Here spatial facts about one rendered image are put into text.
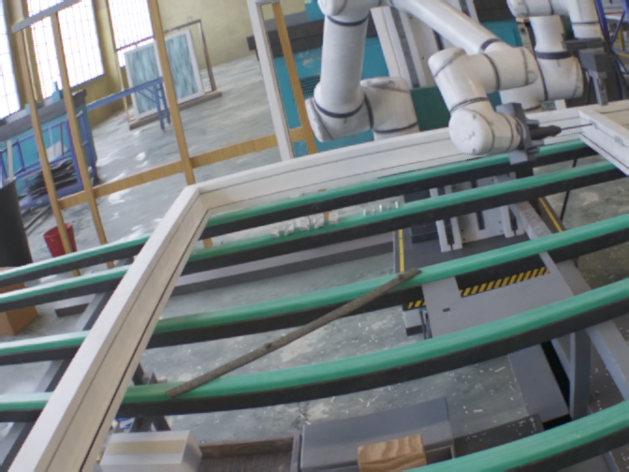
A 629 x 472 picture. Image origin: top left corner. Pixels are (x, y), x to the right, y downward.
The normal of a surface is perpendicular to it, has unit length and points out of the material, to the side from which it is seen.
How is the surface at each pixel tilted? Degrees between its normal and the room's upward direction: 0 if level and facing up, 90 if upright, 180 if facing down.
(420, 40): 90
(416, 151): 90
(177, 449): 0
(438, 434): 0
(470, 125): 75
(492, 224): 90
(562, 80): 93
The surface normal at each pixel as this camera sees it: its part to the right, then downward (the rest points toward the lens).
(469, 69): 0.14, -0.19
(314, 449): -0.23, -0.92
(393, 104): 0.26, 0.24
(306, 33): -0.02, 0.32
